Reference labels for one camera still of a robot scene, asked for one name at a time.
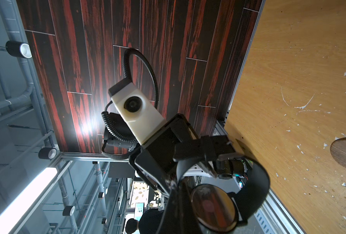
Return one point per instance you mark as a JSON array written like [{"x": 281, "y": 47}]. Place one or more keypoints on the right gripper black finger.
[{"x": 178, "y": 217}]

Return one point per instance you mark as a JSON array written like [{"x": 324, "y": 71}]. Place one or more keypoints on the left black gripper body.
[{"x": 154, "y": 161}]

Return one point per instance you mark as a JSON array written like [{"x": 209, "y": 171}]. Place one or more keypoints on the black watch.
[{"x": 222, "y": 212}]

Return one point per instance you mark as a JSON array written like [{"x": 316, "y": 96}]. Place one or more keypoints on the black spotlight lower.
[{"x": 47, "y": 153}]

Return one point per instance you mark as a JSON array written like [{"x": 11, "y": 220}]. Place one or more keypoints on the black spotlight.
[
  {"x": 18, "y": 49},
  {"x": 47, "y": 153}
]

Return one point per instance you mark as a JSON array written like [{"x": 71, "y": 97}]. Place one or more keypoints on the white ceiling light bar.
[{"x": 20, "y": 205}]

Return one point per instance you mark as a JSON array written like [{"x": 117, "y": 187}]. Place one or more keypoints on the black spotlight upper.
[{"x": 18, "y": 49}]

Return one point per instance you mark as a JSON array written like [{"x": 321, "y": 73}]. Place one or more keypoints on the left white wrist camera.
[{"x": 136, "y": 110}]

